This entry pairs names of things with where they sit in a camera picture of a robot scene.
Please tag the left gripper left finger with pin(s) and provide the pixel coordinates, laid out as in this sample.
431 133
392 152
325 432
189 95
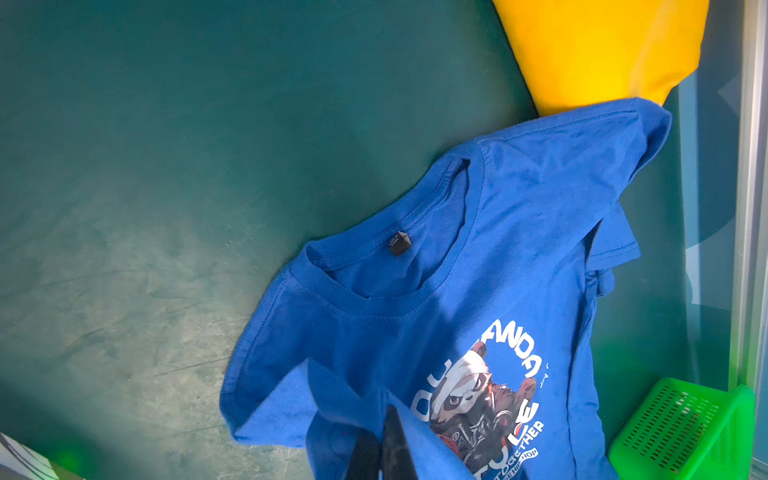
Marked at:
365 461

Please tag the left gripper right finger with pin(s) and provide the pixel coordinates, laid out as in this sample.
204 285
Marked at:
396 460

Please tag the blue printed t-shirt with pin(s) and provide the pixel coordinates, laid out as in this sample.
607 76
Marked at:
467 306

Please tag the green plastic laundry basket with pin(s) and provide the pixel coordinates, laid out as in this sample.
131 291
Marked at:
683 430

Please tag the back horizontal aluminium bar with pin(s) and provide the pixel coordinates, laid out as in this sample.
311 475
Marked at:
749 300

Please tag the folded yellow t-shirt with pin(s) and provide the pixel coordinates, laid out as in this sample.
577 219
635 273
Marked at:
578 53

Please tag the aluminium front rail frame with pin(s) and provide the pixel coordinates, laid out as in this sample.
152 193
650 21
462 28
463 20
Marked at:
22 463

